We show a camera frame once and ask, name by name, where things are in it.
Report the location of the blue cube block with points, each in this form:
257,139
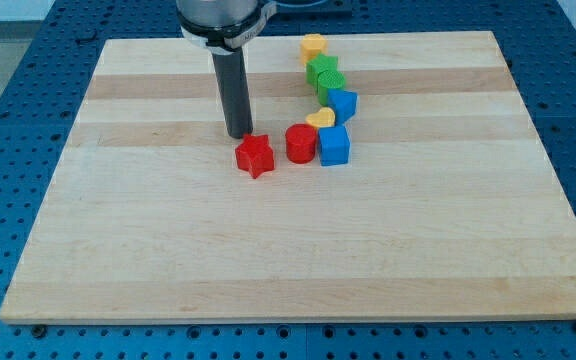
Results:
334,145

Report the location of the light wooden board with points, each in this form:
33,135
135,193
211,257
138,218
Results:
449,208

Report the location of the yellow hexagon block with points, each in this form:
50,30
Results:
311,45

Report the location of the green star block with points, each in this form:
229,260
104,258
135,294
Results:
317,65

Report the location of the yellow heart block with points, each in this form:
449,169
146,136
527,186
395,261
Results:
323,118

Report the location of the red star block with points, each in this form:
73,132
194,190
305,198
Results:
255,155

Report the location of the blue pentagon block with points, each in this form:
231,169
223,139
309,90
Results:
343,103

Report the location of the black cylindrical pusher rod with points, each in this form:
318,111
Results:
234,93

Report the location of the red cylinder block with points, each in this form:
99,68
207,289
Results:
301,141

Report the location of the green cylinder block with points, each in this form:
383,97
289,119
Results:
326,81

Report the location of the blue perforated metal table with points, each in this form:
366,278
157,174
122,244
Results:
39,104

